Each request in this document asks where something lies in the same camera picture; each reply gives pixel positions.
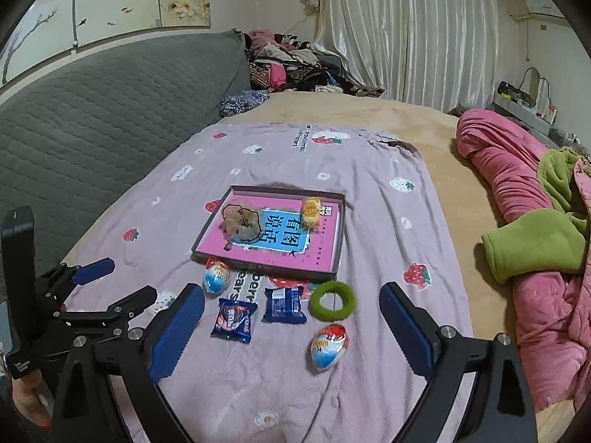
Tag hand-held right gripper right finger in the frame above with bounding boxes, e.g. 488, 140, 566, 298
379, 281, 539, 443

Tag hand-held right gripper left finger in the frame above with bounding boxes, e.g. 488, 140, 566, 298
50, 283, 206, 443

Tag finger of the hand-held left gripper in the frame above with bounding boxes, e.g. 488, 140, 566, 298
55, 285, 158, 334
46, 257, 116, 297

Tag dark blue biscuit packet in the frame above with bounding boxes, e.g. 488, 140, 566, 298
211, 298, 257, 344

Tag blue and white chocolate egg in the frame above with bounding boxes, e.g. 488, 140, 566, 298
309, 323, 347, 374
203, 257, 230, 295

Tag green fuzzy hair tie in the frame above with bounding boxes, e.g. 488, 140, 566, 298
308, 281, 355, 321

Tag bright blue biscuit packet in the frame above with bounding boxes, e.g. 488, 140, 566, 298
262, 287, 308, 324

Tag shallow grey cardboard box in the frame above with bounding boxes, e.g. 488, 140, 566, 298
191, 185, 347, 283

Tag person's left hand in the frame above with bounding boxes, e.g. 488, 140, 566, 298
10, 369, 52, 431

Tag pink strawberry print blanket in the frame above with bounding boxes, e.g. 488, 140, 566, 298
60, 122, 476, 443

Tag beige mesh scrunchie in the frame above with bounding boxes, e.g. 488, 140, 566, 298
219, 199, 262, 243

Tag pink and blue book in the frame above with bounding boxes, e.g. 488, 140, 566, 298
198, 194, 340, 271

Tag yellow candy packet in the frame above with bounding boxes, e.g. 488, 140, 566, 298
300, 196, 321, 230

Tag green fleece garment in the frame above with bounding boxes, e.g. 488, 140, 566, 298
481, 148, 591, 285

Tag grey quilted cover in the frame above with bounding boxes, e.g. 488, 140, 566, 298
0, 29, 252, 287

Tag pink quilt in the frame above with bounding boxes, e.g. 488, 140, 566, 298
455, 108, 591, 411

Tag blue floral cloth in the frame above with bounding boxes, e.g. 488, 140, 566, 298
219, 90, 269, 118

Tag cluttered grey side table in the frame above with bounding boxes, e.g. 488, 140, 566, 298
492, 67, 591, 148

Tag pile of clothes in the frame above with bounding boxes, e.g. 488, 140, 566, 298
245, 28, 386, 100

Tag white striped curtains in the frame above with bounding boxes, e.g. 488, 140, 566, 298
318, 0, 499, 111

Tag white air conditioner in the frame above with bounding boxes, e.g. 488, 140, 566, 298
524, 0, 566, 19

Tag floral wall mural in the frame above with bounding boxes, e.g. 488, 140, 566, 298
0, 0, 213, 85

